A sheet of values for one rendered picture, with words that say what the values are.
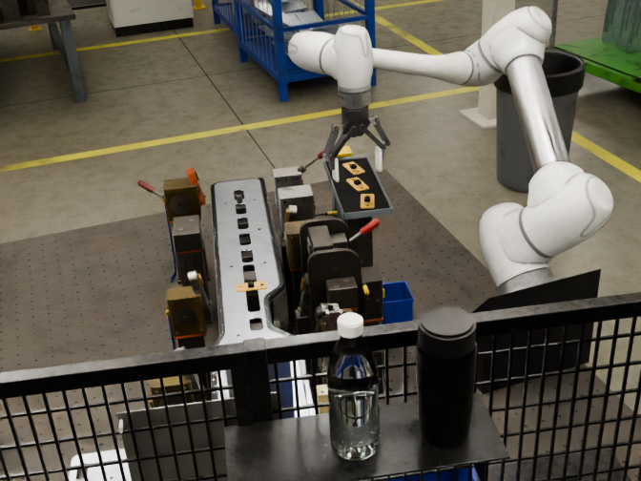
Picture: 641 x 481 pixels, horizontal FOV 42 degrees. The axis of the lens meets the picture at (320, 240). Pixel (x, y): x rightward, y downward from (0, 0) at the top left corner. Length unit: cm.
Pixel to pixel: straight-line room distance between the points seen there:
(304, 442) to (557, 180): 132
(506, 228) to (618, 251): 222
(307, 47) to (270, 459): 145
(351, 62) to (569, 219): 69
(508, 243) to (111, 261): 148
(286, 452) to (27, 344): 174
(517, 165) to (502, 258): 265
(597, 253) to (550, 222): 223
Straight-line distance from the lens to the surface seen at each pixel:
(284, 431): 116
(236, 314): 217
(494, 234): 236
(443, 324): 104
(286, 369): 152
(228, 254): 244
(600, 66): 640
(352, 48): 223
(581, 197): 223
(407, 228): 315
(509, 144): 495
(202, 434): 123
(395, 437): 114
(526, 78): 250
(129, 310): 282
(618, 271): 435
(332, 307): 179
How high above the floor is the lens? 220
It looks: 29 degrees down
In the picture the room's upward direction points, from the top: 3 degrees counter-clockwise
